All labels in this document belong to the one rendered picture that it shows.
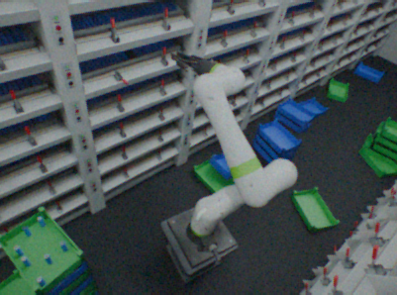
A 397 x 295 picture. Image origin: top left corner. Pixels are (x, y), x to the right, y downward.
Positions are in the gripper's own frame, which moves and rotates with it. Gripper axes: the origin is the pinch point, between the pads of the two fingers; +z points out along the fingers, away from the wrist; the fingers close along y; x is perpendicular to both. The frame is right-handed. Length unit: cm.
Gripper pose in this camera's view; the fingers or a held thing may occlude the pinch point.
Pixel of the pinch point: (178, 56)
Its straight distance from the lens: 144.3
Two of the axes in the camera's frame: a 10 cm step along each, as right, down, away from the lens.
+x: 0.0, -7.9, -6.2
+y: 7.6, -4.0, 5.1
